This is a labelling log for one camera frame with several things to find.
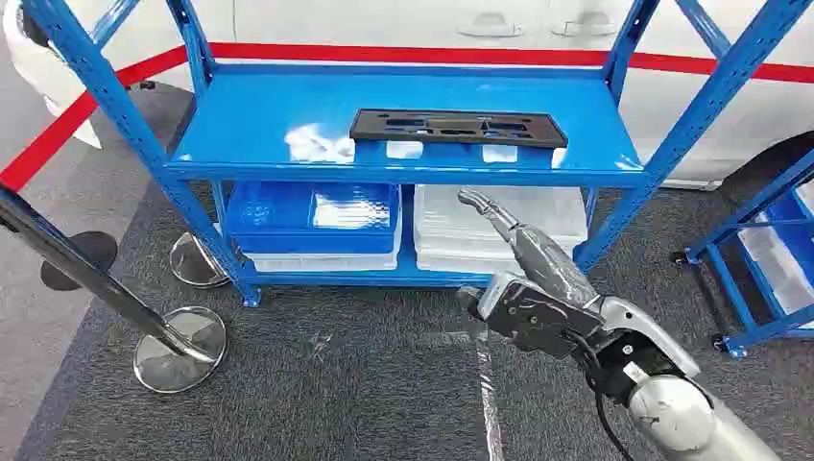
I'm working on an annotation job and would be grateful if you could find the white car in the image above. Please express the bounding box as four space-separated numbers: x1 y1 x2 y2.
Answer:
0 0 814 206

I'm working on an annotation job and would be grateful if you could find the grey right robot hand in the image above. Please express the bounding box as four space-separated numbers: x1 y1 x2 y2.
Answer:
457 187 603 311

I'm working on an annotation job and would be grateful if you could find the chrome stanchion post with base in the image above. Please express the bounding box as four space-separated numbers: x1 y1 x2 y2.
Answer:
0 186 228 395

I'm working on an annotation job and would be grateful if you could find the clear floor tape strip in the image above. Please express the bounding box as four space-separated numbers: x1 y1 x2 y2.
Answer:
471 329 506 461

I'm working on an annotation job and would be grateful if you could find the dark stanchion base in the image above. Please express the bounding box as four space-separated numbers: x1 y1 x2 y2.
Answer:
38 230 120 293

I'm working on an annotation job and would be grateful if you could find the red barrier belt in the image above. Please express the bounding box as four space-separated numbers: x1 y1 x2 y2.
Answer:
208 41 814 85
0 45 190 192

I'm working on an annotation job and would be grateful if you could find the blue metal shelving rack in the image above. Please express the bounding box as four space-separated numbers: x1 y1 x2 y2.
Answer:
22 0 814 310

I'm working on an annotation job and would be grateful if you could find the white crate in small rack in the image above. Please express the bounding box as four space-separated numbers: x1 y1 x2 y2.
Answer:
737 182 814 318

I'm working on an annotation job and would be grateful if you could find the small blue wheeled rack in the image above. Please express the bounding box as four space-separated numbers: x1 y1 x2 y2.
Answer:
670 149 814 361

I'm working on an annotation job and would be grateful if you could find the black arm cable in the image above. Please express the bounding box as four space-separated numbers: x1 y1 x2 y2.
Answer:
564 330 638 461

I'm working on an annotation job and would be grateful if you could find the white translucent plastic crate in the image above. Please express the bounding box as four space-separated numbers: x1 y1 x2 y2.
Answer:
412 183 590 277

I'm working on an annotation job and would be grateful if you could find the black plastic panel with cutouts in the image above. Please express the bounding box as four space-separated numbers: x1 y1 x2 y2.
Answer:
348 109 569 150

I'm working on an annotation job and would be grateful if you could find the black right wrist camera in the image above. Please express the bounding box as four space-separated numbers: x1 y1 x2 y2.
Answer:
455 272 606 361

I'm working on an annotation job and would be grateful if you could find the blue plastic crate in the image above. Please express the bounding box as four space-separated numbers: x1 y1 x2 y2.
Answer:
225 182 402 256

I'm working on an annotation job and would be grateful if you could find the chrome stanchion base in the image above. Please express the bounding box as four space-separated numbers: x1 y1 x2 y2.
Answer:
169 231 231 289

